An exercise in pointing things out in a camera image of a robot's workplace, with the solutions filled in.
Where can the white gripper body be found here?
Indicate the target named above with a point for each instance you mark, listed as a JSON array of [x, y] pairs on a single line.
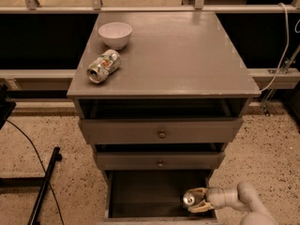
[[214, 197]]

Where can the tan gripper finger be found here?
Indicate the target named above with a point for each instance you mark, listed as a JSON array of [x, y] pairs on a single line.
[[198, 192], [201, 207]]

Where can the green soda can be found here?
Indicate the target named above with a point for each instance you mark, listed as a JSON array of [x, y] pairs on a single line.
[[190, 198]]

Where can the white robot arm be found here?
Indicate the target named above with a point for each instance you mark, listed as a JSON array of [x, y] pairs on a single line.
[[244, 198]]

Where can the bottom open grey drawer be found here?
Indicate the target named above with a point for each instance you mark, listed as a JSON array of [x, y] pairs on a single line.
[[154, 198]]

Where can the middle grey drawer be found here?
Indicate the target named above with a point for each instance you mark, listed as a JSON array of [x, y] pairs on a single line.
[[128, 161]]

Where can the top grey drawer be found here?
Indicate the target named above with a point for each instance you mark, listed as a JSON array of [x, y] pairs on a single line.
[[139, 131]]

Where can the grey wooden drawer cabinet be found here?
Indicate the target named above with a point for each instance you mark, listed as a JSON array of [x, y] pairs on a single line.
[[177, 65]]

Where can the crushed red white can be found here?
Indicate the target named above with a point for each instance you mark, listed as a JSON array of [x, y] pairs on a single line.
[[105, 65]]

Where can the black metal stand leg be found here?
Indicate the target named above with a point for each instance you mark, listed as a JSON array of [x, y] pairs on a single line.
[[56, 156]]

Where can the white ceramic bowl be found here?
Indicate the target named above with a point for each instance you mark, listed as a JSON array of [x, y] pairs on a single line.
[[115, 35]]

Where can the black device at left edge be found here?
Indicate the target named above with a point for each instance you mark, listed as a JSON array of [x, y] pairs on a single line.
[[6, 107]]

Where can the metal railing frame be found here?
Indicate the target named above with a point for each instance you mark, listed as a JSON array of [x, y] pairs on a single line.
[[93, 3]]

